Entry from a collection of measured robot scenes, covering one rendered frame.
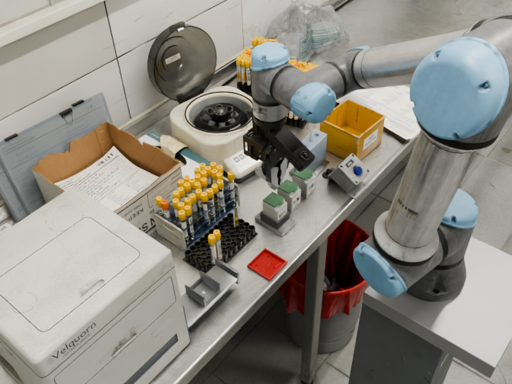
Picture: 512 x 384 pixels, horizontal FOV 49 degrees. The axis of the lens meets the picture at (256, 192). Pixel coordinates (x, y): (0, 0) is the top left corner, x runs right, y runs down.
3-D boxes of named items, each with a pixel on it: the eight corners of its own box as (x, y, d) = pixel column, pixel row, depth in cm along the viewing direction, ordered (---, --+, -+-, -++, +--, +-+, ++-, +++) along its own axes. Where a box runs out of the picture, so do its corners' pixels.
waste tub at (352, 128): (355, 166, 155) (359, 138, 148) (317, 147, 162) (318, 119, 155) (382, 143, 162) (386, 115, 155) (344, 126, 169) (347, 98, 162)
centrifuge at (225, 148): (227, 192, 149) (224, 156, 141) (164, 142, 166) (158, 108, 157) (291, 152, 160) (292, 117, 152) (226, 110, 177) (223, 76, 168)
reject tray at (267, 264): (270, 281, 127) (269, 279, 126) (247, 267, 130) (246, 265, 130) (287, 263, 131) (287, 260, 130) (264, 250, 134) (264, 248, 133)
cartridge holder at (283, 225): (282, 237, 137) (282, 227, 134) (254, 220, 141) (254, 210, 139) (296, 224, 140) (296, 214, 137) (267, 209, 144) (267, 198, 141)
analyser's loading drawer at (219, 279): (174, 347, 113) (171, 332, 109) (152, 329, 116) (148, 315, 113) (239, 283, 124) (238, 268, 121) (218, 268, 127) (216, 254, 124)
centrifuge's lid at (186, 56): (146, 38, 145) (130, 31, 150) (167, 121, 160) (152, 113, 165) (211, 12, 155) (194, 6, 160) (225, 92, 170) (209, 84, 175)
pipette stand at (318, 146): (310, 184, 150) (312, 155, 144) (289, 174, 154) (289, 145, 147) (329, 164, 156) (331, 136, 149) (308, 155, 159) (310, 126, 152)
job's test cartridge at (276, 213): (276, 227, 137) (276, 209, 133) (262, 219, 139) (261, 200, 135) (287, 218, 139) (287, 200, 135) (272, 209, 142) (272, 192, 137)
